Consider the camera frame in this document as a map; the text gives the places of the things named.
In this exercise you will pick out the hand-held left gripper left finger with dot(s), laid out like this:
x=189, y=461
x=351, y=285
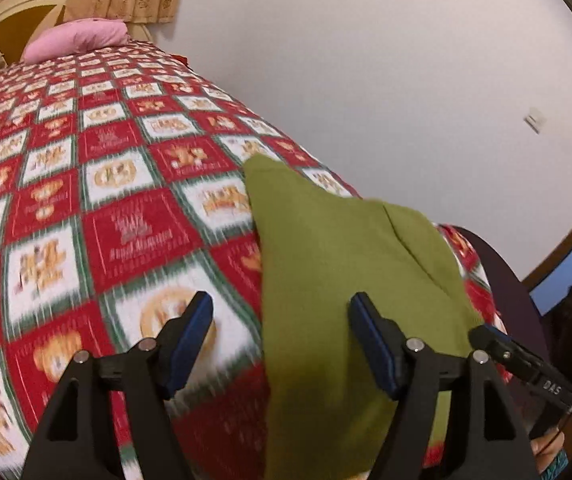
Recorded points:
x=190, y=340

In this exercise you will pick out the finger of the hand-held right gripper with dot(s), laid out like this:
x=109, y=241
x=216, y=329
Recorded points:
x=521, y=362

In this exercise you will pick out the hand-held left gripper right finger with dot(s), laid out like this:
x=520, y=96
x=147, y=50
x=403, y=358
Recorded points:
x=373, y=345

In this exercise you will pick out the plain green garment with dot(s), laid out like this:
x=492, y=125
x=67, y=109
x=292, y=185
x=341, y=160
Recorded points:
x=326, y=260

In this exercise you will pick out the person's right forearm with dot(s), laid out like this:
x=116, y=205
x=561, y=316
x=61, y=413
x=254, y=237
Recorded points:
x=556, y=464

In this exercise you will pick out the person's right hand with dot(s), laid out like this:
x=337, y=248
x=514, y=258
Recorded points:
x=546, y=447

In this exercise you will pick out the dark purple cloth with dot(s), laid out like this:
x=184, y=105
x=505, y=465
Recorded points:
x=511, y=290

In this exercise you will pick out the red bear-print blanket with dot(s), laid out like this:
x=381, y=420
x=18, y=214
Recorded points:
x=131, y=240

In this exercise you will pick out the pink pillow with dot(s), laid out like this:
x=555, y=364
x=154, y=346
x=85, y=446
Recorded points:
x=76, y=40

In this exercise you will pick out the cream and brown headboard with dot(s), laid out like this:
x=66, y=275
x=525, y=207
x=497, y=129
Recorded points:
x=16, y=25

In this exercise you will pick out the white wall switch plate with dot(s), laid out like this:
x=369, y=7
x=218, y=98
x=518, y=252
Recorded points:
x=536, y=121

